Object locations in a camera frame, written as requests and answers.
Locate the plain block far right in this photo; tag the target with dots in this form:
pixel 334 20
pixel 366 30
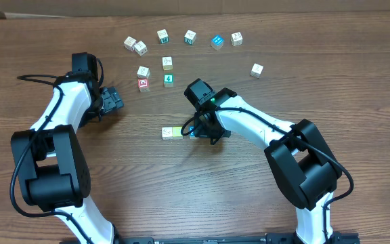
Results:
pixel 256 70

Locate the plain wooden block far left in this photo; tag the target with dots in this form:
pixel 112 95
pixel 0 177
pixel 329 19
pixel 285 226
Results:
pixel 129 43

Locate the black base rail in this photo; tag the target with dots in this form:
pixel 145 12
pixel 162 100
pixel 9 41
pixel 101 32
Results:
pixel 215 240

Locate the plain block above red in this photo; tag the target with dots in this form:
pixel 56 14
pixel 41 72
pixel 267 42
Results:
pixel 143 72

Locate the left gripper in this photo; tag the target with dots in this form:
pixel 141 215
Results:
pixel 112 97

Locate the yellow top wooden block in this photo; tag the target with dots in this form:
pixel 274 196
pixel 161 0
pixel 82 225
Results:
pixel 176 133

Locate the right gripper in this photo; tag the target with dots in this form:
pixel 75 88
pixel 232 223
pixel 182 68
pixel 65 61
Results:
pixel 202 132

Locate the plain wooden block top right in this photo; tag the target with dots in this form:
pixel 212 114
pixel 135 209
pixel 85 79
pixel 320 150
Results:
pixel 236 39

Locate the teal sided wooden block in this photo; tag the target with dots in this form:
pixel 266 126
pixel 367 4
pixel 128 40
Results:
pixel 190 37

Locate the green top wooden block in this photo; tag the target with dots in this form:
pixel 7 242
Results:
pixel 168 80

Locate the blue top wooden block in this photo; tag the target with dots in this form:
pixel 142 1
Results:
pixel 217 42

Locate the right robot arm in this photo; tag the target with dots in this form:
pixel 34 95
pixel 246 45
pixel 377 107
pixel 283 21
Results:
pixel 303 166

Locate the yellow sided wooden block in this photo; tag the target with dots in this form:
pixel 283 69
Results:
pixel 167 63

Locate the blue X wooden block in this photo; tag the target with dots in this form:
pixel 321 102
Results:
pixel 192 136

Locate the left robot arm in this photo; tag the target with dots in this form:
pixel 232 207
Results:
pixel 51 176

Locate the plain wooden block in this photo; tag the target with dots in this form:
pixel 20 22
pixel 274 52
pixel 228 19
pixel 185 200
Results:
pixel 236 39
pixel 129 43
pixel 163 36
pixel 141 48

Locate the red top wooden block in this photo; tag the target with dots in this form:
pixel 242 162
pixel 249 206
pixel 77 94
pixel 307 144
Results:
pixel 143 85

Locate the cardboard back wall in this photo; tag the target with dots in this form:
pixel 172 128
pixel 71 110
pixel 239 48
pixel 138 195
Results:
pixel 88 8

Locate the green L wooden block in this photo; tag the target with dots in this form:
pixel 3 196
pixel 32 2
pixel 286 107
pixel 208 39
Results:
pixel 167 133

